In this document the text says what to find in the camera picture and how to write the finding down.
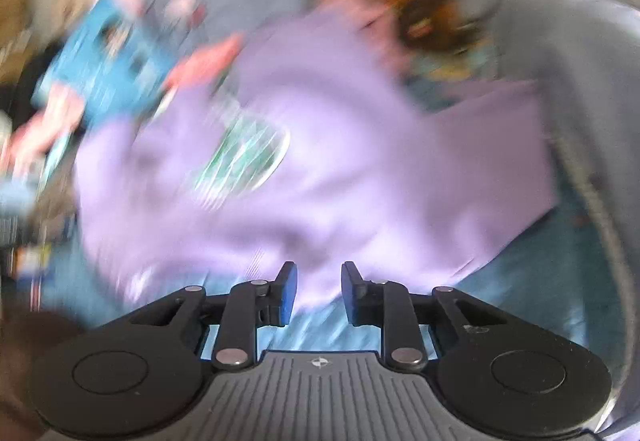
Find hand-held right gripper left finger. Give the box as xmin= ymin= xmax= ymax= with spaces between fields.
xmin=129 ymin=261 xmax=299 ymax=372

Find blue patterned bedspread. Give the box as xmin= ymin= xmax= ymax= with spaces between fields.
xmin=30 ymin=46 xmax=621 ymax=372

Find blue cartoon print pillow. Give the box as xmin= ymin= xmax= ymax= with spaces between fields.
xmin=32 ymin=0 xmax=177 ymax=128

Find grey duvet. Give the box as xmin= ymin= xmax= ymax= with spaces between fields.
xmin=450 ymin=0 xmax=640 ymax=422

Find red panda plush toy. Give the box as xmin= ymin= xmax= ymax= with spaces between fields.
xmin=370 ymin=0 xmax=483 ymax=53

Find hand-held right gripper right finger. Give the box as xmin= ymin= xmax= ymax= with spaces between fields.
xmin=341 ymin=261 xmax=511 ymax=372

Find lilac sweatshirt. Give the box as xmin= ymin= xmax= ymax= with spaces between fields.
xmin=75 ymin=16 xmax=558 ymax=317

